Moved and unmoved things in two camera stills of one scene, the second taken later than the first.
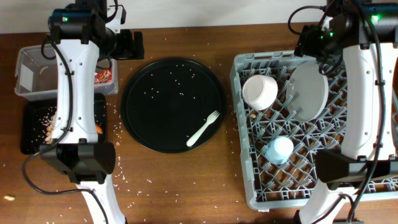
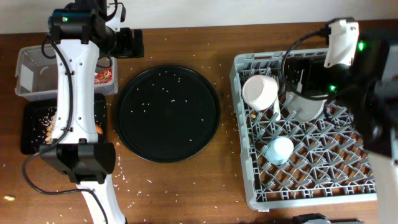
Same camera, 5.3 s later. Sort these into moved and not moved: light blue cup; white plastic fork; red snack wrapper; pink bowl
Moved: white plastic fork
Not moved: pink bowl; light blue cup; red snack wrapper
